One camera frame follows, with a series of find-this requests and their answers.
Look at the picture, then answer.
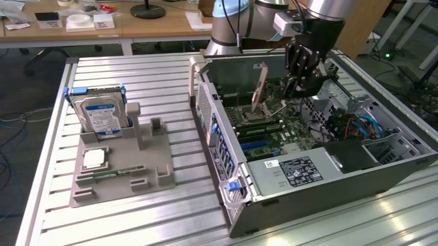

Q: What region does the plain white box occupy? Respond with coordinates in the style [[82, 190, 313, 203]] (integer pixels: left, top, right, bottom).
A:
[[93, 13, 115, 30]]

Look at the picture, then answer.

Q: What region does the CPU socket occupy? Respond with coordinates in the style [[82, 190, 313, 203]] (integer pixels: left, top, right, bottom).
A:
[[238, 104, 272, 124]]

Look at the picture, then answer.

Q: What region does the blue expansion slot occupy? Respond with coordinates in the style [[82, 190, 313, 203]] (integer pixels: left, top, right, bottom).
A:
[[241, 140, 269, 151]]

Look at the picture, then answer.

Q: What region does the blue disk wire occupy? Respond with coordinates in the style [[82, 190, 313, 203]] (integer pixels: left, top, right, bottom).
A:
[[354, 114, 384, 140]]

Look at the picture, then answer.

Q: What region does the grey plastic parts rack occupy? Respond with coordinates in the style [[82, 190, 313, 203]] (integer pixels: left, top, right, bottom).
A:
[[69, 101, 178, 209]]

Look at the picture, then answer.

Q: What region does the white desk frame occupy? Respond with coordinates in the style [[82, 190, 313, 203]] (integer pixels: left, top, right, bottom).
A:
[[372, 0, 438, 70]]

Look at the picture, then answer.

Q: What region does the green RAM stick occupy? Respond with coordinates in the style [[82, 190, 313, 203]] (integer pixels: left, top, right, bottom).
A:
[[91, 169, 134, 180]]

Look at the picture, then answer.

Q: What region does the silver CPU chip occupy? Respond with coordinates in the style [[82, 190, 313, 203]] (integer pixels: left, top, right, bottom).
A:
[[83, 150, 107, 169]]

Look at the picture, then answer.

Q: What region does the white paper stack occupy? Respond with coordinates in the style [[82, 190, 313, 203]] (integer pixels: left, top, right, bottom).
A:
[[186, 11, 214, 32]]

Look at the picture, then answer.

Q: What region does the Nvidia graphics card with bracket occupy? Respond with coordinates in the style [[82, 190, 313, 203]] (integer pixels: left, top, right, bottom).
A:
[[252, 61, 325, 113]]

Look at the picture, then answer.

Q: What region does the wooden desk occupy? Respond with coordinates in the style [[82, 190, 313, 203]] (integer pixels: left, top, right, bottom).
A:
[[0, 0, 214, 50]]

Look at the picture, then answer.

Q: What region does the green motherboard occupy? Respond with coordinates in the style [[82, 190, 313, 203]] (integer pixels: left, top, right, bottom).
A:
[[214, 76, 330, 159]]

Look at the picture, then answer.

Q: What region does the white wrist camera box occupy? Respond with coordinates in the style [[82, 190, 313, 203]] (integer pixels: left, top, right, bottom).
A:
[[273, 11, 305, 36]]

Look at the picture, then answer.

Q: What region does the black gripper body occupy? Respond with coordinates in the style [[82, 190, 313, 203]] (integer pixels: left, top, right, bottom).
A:
[[294, 19, 345, 59]]

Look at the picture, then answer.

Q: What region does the hard disk in blue caddy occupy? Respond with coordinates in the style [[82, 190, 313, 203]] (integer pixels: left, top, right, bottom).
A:
[[63, 86, 134, 141]]

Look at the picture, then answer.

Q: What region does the black RAM slot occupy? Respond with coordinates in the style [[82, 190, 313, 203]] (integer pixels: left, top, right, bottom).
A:
[[236, 122, 281, 132], [237, 129, 284, 140]]

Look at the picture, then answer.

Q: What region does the grey power supply unit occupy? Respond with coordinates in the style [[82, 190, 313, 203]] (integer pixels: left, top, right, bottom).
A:
[[245, 147, 344, 197]]

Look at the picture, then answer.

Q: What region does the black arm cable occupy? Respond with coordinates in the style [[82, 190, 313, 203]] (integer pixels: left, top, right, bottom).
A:
[[221, 0, 244, 50]]

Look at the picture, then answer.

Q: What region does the black and white box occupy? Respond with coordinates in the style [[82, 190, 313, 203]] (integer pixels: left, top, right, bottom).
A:
[[34, 12, 63, 29]]

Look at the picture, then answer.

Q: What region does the black office chair base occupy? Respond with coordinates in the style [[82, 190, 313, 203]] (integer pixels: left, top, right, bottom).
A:
[[19, 47, 70, 77]]

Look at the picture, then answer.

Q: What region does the cardboard box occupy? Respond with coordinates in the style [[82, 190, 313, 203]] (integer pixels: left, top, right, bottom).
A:
[[198, 0, 216, 18]]

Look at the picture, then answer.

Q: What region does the dark grey open PC case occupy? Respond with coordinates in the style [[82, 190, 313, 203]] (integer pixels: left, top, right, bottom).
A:
[[187, 50, 438, 239]]

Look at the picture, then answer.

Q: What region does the white paper label card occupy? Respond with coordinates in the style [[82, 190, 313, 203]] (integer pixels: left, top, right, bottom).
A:
[[5, 23, 33, 31]]

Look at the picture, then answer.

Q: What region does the black round lamp base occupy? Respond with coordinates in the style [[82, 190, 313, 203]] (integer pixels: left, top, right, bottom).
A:
[[130, 0, 167, 20]]

